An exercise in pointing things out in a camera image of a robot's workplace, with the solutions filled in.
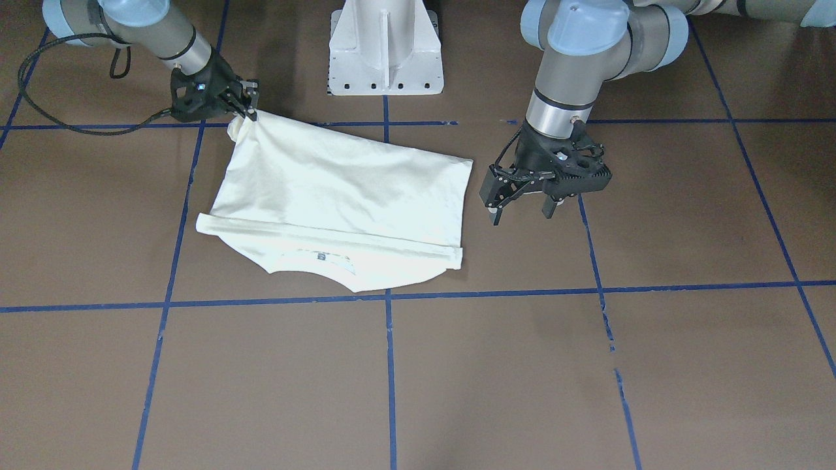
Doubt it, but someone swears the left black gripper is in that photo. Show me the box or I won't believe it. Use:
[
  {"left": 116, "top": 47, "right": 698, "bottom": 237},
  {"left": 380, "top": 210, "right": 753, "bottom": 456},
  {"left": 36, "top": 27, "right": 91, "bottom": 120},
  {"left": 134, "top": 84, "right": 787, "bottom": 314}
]
[{"left": 479, "top": 121, "right": 612, "bottom": 226}]

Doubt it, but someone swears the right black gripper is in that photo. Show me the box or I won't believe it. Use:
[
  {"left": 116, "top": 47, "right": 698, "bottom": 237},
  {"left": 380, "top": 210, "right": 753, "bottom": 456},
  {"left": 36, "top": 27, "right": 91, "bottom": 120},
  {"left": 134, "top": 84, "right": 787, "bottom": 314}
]
[{"left": 170, "top": 51, "right": 260, "bottom": 123}]

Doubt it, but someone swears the cream long sleeve cat shirt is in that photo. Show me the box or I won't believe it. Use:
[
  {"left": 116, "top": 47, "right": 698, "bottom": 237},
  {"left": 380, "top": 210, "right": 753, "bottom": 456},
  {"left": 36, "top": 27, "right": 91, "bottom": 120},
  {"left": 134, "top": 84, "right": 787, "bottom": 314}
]
[{"left": 196, "top": 111, "right": 473, "bottom": 292}]

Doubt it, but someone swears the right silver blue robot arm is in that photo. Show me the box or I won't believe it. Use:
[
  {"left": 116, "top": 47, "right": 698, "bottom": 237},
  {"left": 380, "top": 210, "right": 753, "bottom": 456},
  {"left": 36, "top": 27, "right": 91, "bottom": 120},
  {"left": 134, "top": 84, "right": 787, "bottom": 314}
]
[{"left": 42, "top": 1, "right": 259, "bottom": 123}]

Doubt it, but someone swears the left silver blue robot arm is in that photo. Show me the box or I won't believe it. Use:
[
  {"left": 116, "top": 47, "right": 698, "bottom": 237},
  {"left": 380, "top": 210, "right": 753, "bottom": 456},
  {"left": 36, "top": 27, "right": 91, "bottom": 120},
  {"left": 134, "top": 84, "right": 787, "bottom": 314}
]
[{"left": 479, "top": 1, "right": 835, "bottom": 225}]

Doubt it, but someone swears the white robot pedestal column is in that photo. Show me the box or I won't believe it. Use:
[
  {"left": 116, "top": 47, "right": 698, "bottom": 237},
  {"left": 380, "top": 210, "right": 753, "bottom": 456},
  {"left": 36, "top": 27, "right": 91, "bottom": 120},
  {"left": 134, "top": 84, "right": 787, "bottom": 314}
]
[{"left": 327, "top": 1, "right": 445, "bottom": 97}]

